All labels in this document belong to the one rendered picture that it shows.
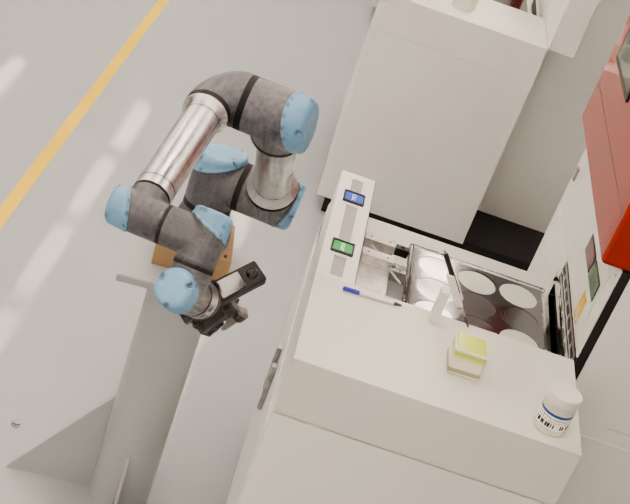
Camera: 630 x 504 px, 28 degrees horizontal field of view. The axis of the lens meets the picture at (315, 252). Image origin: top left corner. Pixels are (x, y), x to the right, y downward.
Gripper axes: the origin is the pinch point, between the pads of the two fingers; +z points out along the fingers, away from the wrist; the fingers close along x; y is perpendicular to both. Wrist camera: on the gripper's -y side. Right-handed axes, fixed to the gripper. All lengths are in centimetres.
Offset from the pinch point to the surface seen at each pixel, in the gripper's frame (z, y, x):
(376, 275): 61, -21, -2
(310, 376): 10.6, -1.3, 17.8
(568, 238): 95, -65, 13
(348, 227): 58, -23, -15
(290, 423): 17.5, 9.0, 21.8
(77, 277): 148, 66, -86
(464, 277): 75, -37, 9
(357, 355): 18.0, -10.7, 18.9
